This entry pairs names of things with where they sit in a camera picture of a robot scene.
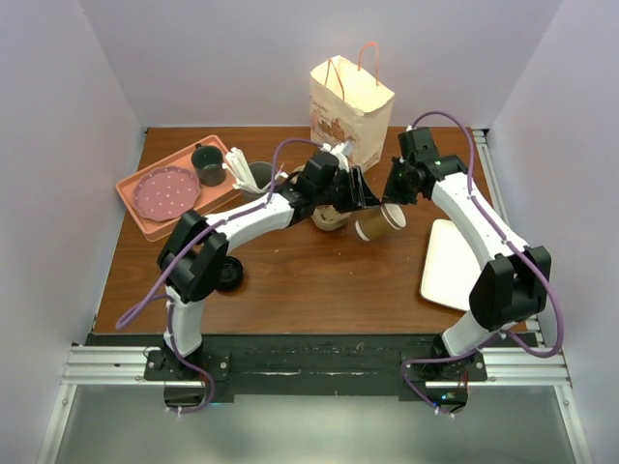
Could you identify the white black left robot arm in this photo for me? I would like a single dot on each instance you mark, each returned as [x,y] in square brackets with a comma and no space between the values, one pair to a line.
[194,256]

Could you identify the grey cylindrical utensil holder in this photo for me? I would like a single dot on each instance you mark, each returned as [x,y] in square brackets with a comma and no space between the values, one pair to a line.
[261,172]

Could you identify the dark green mug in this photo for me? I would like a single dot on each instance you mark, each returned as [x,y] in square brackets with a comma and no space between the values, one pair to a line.
[207,162]

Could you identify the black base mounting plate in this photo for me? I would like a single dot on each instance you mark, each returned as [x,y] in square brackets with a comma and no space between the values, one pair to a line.
[392,365]

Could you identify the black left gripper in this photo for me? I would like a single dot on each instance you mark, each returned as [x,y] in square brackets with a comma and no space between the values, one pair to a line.
[359,195]

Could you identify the brown paper coffee cup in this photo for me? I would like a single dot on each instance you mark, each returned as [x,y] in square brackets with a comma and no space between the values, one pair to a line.
[387,218]

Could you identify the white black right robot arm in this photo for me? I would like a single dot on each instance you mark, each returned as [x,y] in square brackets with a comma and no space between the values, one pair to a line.
[514,280]

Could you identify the white rectangular plate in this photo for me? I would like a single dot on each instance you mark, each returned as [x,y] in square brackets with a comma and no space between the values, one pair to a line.
[451,268]

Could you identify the pink polka dot plate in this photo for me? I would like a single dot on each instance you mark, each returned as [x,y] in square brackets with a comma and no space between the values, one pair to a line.
[165,193]

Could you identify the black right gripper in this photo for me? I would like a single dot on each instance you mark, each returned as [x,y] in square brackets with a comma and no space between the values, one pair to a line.
[391,194]

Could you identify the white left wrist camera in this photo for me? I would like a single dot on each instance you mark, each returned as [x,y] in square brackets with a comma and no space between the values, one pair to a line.
[344,149]

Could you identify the cardboard two-cup carrier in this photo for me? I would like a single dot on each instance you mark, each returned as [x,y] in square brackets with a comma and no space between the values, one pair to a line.
[328,218]

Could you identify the black plastic cup lid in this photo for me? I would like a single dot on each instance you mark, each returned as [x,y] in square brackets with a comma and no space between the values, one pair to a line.
[231,276]

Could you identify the cream paper takeout bag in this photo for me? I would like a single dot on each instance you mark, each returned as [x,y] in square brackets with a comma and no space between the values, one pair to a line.
[349,104]

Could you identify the white plastic stirrer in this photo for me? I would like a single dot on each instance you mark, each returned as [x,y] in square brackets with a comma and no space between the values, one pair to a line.
[281,176]

